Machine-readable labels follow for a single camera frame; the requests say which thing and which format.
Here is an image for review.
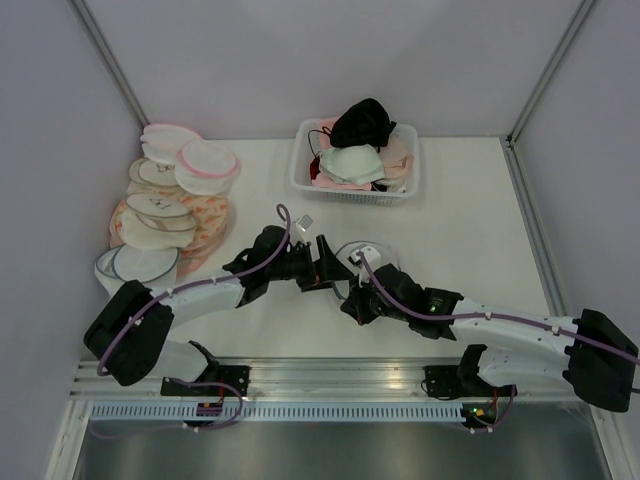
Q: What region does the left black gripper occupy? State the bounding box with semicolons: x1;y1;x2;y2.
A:
267;235;352;292

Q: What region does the white mesh blue-trim laundry bag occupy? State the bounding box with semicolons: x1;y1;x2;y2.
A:
335;240;401;285

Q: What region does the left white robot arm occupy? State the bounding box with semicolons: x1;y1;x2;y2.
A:
83;225;353;396

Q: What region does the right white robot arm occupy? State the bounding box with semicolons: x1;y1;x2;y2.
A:
340;264;639;413

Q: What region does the white bra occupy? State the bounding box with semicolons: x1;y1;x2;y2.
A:
319;145;385;186

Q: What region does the orange patterned laundry bag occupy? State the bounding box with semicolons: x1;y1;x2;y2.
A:
109;192;229;277

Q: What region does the black bra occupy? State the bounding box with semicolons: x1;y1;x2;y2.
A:
330;98;397;150

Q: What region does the pink-trim mesh laundry bag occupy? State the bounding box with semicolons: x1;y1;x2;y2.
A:
174;140;241;196

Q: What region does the beige bag with bra print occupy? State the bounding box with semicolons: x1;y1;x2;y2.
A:
120;193;198;251

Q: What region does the beige-trim mesh laundry bag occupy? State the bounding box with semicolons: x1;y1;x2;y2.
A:
127;157;181;193

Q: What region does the blue-trim mesh bag on pile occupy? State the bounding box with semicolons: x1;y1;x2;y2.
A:
94;244;180;297

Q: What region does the pink-trim bag at back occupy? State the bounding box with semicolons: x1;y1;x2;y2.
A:
140;123;201;165

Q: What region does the white plastic basket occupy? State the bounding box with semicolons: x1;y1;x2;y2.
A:
288;119;422;206

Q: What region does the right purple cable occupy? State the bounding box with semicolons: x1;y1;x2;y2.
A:
358;254;640;364

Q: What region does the purple cable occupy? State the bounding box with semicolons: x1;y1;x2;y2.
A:
358;254;640;364
96;203;292;376

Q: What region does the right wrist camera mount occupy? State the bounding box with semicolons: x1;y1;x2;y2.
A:
348;244;382;283

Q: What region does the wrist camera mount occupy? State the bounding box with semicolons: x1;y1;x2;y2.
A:
348;244;382;283
291;214;313;245

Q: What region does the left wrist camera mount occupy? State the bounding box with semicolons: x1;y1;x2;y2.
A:
291;214;313;245

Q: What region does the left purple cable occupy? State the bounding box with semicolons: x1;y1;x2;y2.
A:
96;203;292;376

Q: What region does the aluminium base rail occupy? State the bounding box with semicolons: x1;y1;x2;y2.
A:
69;357;614;401

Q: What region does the right aluminium table-edge rail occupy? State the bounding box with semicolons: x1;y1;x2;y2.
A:
500;136;569;316

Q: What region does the white slotted cable duct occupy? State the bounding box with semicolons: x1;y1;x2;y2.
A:
91;401;464;423

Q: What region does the left aluminium frame post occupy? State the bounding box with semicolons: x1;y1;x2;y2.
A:
68;0;149;129

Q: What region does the aluminium frame post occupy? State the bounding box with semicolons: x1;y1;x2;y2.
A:
68;0;149;129
505;0;599;149

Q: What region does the right aluminium frame post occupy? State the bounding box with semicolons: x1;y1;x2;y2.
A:
505;0;599;149

